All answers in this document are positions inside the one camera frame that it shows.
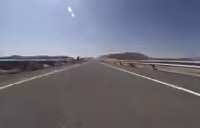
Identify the distant hill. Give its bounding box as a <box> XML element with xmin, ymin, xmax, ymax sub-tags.
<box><xmin>99</xmin><ymin>51</ymin><xmax>153</xmax><ymax>61</ymax></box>

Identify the grey asphalt road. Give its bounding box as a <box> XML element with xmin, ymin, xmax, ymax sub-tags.
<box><xmin>0</xmin><ymin>59</ymin><xmax>200</xmax><ymax>128</ymax></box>

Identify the dry pale ground strip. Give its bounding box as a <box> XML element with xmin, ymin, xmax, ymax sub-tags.
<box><xmin>102</xmin><ymin>61</ymin><xmax>200</xmax><ymax>82</ymax></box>

